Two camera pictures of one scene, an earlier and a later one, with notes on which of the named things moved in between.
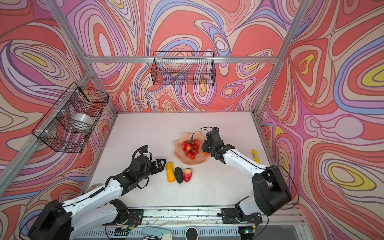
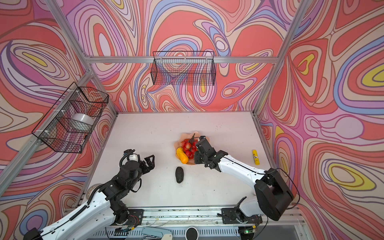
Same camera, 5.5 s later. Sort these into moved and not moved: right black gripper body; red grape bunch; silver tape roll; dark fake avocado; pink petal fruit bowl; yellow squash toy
Moved: right black gripper body; yellow squash toy
Not moved: red grape bunch; dark fake avocado; pink petal fruit bowl; silver tape roll
